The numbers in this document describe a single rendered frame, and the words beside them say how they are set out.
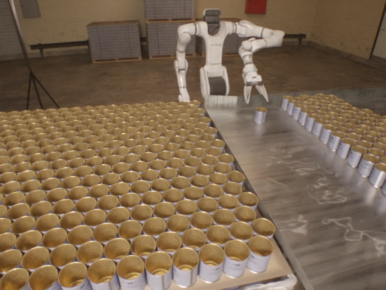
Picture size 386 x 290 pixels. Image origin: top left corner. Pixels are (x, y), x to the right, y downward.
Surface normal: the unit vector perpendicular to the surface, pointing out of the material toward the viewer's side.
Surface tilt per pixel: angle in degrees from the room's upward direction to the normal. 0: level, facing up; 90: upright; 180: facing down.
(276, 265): 2
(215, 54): 91
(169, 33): 88
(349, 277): 0
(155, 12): 92
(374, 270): 0
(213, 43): 91
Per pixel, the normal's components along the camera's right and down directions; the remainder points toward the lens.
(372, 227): 0.00, -0.85
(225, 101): -0.08, 0.52
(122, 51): 0.23, 0.48
